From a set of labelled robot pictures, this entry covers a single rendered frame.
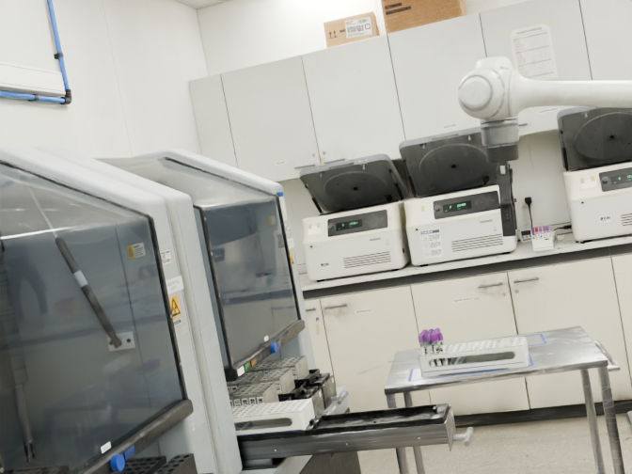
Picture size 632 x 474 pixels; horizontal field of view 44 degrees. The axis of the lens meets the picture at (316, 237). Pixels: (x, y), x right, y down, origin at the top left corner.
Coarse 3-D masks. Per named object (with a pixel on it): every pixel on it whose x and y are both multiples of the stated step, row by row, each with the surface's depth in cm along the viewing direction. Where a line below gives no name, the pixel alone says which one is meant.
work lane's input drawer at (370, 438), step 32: (320, 416) 203; (352, 416) 201; (384, 416) 198; (416, 416) 193; (448, 416) 187; (256, 448) 196; (288, 448) 194; (320, 448) 191; (352, 448) 189; (384, 448) 187
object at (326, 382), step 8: (320, 376) 247; (328, 376) 248; (312, 384) 240; (320, 384) 239; (328, 384) 245; (328, 392) 243; (336, 392) 251; (344, 392) 247; (328, 400) 242; (336, 400) 244
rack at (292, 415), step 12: (240, 408) 206; (252, 408) 205; (264, 408) 202; (276, 408) 199; (288, 408) 198; (300, 408) 195; (312, 408) 202; (240, 420) 198; (252, 420) 208; (264, 420) 207; (276, 420) 206; (288, 420) 205; (300, 420) 194; (240, 432) 199; (252, 432) 198; (264, 432) 197
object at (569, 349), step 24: (528, 336) 249; (552, 336) 243; (576, 336) 238; (408, 360) 245; (552, 360) 215; (576, 360) 210; (600, 360) 207; (408, 384) 217; (432, 384) 215; (456, 384) 214; (600, 384) 208; (600, 456) 250
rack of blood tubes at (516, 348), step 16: (448, 352) 221; (464, 352) 218; (480, 352) 216; (496, 352) 215; (512, 352) 223; (528, 352) 220; (432, 368) 221; (448, 368) 220; (480, 368) 217; (496, 368) 215; (512, 368) 214
